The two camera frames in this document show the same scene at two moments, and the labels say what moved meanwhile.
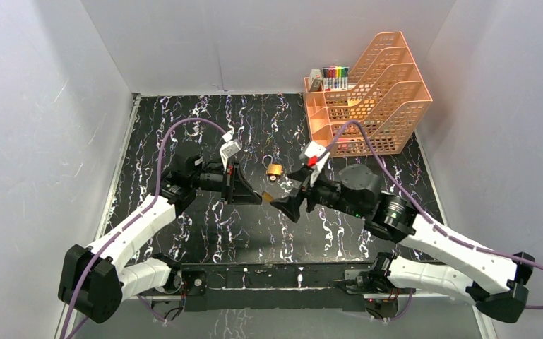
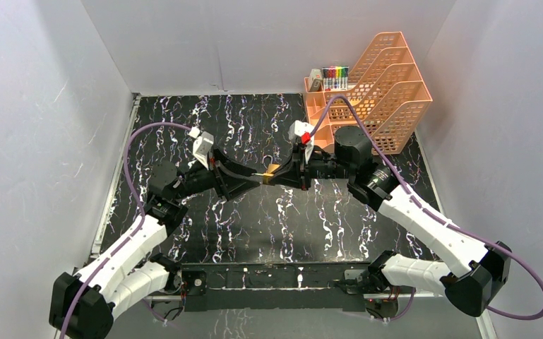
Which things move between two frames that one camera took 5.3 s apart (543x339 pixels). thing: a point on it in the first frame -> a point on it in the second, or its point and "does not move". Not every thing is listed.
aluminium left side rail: [115, 174] does not move
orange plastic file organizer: [385, 92] does not move
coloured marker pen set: [335, 78] does not move
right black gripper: [290, 205] -> [296, 172]
